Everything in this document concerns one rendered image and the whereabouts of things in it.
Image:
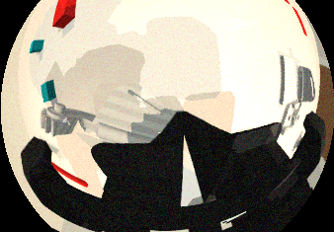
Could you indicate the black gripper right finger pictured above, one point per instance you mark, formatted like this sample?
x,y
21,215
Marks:
x,y
213,150

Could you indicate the small teal block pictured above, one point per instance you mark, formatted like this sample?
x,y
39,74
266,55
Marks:
x,y
48,92
36,45

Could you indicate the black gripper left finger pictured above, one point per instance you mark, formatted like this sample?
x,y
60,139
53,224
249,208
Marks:
x,y
161,158

